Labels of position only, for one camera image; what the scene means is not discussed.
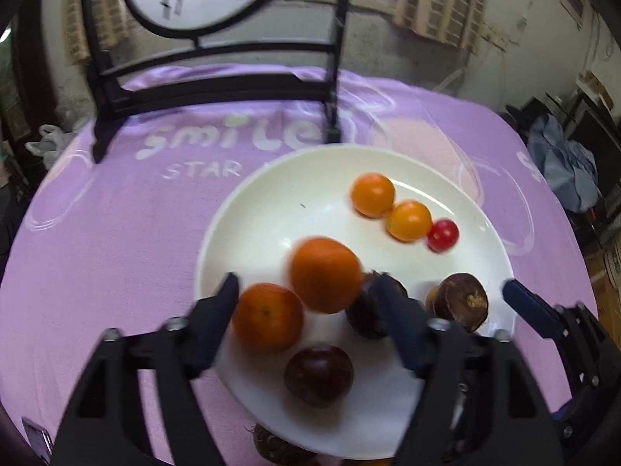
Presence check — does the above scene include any dark purple plum right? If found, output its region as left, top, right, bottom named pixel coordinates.
left=345, top=271, right=387, bottom=341

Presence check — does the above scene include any small orange kumquat on plate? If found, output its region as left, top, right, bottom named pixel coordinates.
left=349, top=172, right=396, bottom=219

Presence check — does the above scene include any white oval plate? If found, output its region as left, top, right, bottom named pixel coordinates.
left=196, top=145, right=516, bottom=460

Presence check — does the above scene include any dark water chestnut on plate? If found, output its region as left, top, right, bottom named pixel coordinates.
left=425, top=273, right=489, bottom=332

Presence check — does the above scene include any orange fruit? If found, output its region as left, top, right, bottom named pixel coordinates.
left=385, top=200, right=433, bottom=243

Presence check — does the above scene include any purple printed tablecloth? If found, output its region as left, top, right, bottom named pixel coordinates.
left=0, top=63, right=599, bottom=466

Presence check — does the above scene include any beige checked curtain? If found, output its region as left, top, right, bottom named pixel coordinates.
left=61, top=0, right=134, bottom=65
left=393, top=0, right=485, bottom=53

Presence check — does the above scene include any smartphone at table edge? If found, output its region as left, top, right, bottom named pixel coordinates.
left=21, top=417, right=53, bottom=465

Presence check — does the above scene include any dark purple plum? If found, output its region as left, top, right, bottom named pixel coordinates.
left=345, top=271, right=387, bottom=341
left=283, top=345, right=355, bottom=408

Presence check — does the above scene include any orange mandarin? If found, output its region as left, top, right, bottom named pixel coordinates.
left=232, top=283, right=304, bottom=353
left=287, top=237, right=364, bottom=315

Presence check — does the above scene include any water chestnut beside plate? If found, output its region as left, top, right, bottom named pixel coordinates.
left=252, top=424, right=317, bottom=466

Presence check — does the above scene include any dark purple plum left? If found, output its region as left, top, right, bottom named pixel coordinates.
left=283, top=345, right=355, bottom=408

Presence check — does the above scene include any red tomato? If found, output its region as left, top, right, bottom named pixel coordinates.
left=427, top=219, right=460, bottom=254

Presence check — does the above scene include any beige checked curtain left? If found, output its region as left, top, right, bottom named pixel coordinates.
left=61, top=0, right=134, bottom=65

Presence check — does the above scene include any white plastic bag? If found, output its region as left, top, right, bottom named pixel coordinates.
left=25, top=118, right=88, bottom=172

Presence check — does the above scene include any beige checked curtain right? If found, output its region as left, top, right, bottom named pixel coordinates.
left=393, top=0, right=485, bottom=53

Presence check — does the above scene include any blue cloth bag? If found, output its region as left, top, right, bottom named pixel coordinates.
left=527, top=114, right=600, bottom=214

